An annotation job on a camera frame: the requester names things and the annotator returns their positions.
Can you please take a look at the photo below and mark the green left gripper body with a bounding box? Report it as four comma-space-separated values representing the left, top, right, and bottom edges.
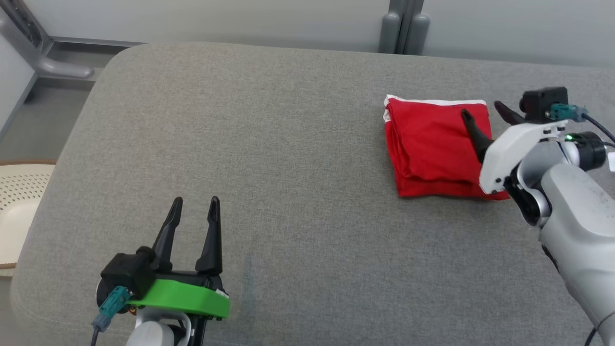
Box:
129, 270, 230, 319

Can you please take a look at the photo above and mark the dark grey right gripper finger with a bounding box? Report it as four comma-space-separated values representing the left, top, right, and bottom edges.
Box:
461, 109, 494, 164
494, 101, 527, 126

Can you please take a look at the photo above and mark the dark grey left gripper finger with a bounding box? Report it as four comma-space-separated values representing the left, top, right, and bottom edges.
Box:
195, 196, 223, 275
153, 197, 184, 272

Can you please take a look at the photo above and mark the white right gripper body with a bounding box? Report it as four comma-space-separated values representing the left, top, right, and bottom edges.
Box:
479, 120, 570, 195

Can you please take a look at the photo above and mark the red shirt with white sleeves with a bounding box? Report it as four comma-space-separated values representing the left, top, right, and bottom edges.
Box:
383, 95, 510, 201

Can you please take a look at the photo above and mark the cream perforated laundry basket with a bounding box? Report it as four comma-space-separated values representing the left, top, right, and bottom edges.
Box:
0, 161, 57, 277

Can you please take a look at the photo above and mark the black right cable teal plug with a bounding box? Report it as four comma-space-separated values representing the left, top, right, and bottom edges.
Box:
550, 103, 615, 145

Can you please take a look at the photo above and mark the black cable teal plug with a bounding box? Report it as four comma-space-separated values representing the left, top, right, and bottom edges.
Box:
550, 103, 615, 145
91, 286, 131, 346

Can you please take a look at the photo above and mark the black left cable teal plug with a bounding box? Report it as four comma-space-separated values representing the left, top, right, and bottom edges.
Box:
91, 286, 131, 346

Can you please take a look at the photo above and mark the grey metal partition post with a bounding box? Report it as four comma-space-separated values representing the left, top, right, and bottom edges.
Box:
379, 0, 431, 54
0, 0, 94, 80

